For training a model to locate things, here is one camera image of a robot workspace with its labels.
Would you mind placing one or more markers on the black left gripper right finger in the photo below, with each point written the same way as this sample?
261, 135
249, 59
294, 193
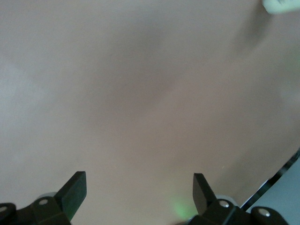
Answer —
206, 199

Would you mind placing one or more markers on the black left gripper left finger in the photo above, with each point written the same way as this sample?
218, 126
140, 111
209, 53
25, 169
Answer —
68, 199

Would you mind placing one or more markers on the white blue tennis ball can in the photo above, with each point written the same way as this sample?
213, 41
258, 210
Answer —
281, 5

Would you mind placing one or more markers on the brown table mat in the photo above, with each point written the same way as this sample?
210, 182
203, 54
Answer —
117, 93

